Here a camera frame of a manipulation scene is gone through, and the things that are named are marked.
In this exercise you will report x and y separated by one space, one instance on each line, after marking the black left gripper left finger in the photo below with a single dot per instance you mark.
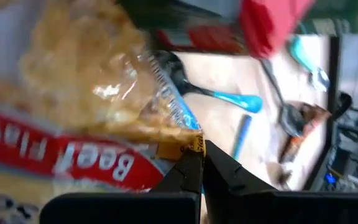
135 208

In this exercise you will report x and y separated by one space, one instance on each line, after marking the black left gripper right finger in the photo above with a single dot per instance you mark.
259 208

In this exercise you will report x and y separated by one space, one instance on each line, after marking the beef ramen noodle packet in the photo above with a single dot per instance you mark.
73 93

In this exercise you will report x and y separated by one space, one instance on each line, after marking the dark green pepper tin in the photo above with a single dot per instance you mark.
166 12

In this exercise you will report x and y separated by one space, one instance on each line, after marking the iridescent rainbow spoon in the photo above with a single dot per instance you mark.
242 133

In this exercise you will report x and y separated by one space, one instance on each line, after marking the all-black metal spoon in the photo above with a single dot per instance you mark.
291 119

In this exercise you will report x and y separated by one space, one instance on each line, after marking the orange brown candy wrapper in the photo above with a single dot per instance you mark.
314 115

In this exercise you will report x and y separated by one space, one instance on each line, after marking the black aluminium table frame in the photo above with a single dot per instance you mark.
332 77

